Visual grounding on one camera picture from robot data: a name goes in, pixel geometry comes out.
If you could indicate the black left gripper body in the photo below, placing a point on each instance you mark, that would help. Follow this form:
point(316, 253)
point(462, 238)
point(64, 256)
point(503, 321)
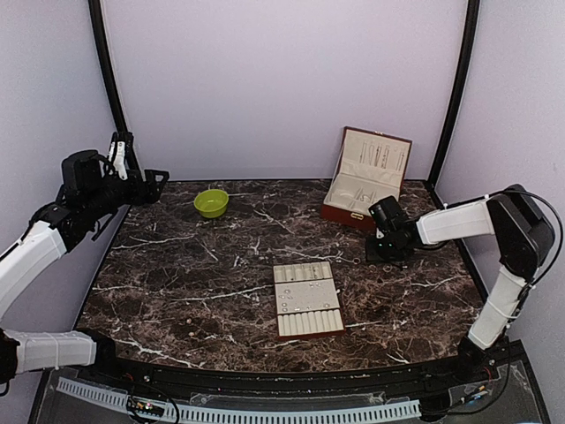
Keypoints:
point(136, 197)

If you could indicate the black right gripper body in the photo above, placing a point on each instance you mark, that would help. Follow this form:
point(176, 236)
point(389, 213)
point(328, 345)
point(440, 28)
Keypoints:
point(386, 252)

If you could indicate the beige jewelry tray insert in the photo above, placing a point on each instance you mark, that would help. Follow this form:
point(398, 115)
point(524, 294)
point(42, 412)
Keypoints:
point(306, 300)

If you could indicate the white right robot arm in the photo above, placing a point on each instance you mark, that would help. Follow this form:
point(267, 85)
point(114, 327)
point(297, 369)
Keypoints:
point(529, 245)

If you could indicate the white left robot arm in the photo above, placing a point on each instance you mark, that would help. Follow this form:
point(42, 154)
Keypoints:
point(94, 188)

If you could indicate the red wooden jewelry box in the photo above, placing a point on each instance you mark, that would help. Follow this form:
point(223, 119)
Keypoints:
point(371, 167)

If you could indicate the green plastic bowl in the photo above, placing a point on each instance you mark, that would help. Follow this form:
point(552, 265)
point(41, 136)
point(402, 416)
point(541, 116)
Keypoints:
point(211, 203)

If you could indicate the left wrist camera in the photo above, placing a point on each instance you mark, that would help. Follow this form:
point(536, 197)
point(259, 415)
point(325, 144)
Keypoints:
point(117, 153)

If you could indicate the black front table rail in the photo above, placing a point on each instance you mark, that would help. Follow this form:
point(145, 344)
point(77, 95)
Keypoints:
point(192, 360)

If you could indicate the white slotted cable duct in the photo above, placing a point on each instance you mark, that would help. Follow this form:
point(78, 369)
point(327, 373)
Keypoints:
point(215, 409)

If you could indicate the black left frame post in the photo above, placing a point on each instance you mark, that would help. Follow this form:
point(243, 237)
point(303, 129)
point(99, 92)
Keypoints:
point(109, 80)

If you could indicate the black frame post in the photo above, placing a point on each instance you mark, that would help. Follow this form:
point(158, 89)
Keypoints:
point(456, 96)
point(109, 80)

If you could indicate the black right frame post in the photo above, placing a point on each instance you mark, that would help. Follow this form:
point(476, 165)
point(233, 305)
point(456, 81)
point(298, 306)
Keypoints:
point(456, 96)

